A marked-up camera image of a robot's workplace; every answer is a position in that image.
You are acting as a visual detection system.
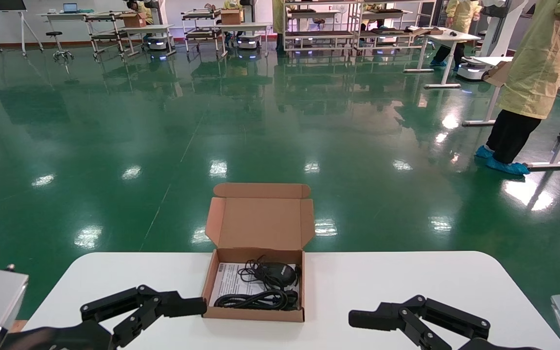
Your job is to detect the metal rack cart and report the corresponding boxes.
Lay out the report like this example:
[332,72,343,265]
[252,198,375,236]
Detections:
[181,7,228,58]
[85,11,134,62]

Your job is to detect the brown cardboard storage box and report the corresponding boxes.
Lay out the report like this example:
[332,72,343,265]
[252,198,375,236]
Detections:
[201,183,315,323]

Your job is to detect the white desk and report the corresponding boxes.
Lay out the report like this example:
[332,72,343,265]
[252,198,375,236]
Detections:
[38,11,96,44]

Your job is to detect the white table with white legs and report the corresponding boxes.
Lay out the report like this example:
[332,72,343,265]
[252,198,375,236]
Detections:
[403,27,483,89]

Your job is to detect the large metal shelf rack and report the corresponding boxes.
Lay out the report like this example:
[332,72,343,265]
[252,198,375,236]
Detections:
[283,0,364,55]
[358,0,437,55]

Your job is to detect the open cardboard box with hanging lid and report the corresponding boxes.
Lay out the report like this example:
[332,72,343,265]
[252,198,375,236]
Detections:
[483,61,513,88]

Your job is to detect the white robot base blue light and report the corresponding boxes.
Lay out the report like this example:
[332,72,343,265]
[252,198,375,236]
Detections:
[236,33,262,50]
[145,33,170,53]

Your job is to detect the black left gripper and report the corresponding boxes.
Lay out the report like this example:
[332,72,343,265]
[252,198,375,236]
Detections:
[0,284,208,350]

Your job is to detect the person yellow gown blue shoe covers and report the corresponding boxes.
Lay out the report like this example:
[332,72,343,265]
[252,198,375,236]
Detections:
[474,0,560,176]

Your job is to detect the black stool with wheels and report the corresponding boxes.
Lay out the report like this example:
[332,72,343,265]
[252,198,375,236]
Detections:
[45,31,75,65]

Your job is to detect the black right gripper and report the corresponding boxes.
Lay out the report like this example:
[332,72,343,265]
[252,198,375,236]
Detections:
[348,295,543,350]

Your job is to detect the white wheeled robot with column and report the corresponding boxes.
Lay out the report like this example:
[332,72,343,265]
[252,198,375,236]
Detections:
[456,0,528,82]

